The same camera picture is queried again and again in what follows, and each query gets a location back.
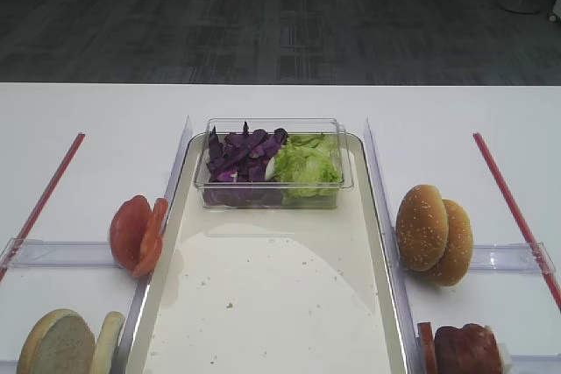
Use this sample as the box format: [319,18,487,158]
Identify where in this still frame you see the rear tomato slice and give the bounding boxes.
[132,198,168,278]

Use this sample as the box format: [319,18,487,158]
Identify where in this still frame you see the purple cabbage pieces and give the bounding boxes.
[203,123,288,208]

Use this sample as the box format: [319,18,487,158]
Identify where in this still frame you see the front sesame bun top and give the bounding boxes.
[395,185,449,272]

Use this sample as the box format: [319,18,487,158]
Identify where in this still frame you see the green lettuce leaves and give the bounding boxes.
[266,133,343,208]

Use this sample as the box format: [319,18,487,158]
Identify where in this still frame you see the tomato slice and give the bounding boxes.
[110,195,152,272]
[132,198,168,278]

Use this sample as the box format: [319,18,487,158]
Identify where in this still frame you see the right lower clear holder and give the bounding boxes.
[508,352,561,374]

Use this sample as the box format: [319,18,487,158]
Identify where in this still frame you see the sesame bun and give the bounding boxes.
[424,199,473,286]
[395,185,449,272]

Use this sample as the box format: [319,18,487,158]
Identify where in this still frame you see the brown meat patties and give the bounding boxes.
[434,323,503,374]

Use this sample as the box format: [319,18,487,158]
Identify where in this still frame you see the clear plastic container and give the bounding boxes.
[194,118,354,208]

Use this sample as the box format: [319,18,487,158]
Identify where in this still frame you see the right long clear divider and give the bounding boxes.
[364,119,426,373]

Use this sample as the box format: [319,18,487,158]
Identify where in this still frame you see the white metal tray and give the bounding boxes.
[126,135,408,373]

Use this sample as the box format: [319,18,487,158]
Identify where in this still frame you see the red strip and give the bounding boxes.
[0,132,85,280]
[472,132,560,308]

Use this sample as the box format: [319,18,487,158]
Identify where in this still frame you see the right red strip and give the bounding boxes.
[472,132,560,308]

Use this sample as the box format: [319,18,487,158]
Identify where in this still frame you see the red sausage slice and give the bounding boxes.
[417,322,438,374]

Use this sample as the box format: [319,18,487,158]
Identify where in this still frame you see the right upper clear holder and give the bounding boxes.
[469,243,556,274]

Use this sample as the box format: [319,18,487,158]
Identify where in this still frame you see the clear holder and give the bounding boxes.
[1,238,118,269]
[508,352,561,374]
[469,243,556,274]

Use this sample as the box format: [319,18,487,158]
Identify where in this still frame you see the left red strip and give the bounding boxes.
[0,132,85,280]

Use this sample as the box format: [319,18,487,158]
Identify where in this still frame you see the long clear divider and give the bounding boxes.
[110,116,193,374]
[364,119,426,373]

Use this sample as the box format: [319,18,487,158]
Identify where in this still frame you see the white cheese piece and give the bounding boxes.
[498,342,513,374]

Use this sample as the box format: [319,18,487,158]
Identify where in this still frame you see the thin bun bottom slice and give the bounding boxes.
[89,311,125,374]

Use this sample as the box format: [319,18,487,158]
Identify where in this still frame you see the large bun bottom slice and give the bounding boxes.
[17,308,95,374]

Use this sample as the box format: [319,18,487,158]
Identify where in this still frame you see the left long clear divider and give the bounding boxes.
[110,116,193,374]

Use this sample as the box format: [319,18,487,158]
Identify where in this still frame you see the front tomato slice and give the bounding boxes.
[110,195,152,272]

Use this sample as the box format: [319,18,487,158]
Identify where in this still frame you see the rear sesame bun top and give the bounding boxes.
[424,199,473,286]

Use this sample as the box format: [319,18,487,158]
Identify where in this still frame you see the left upper clear holder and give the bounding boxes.
[1,238,118,269]

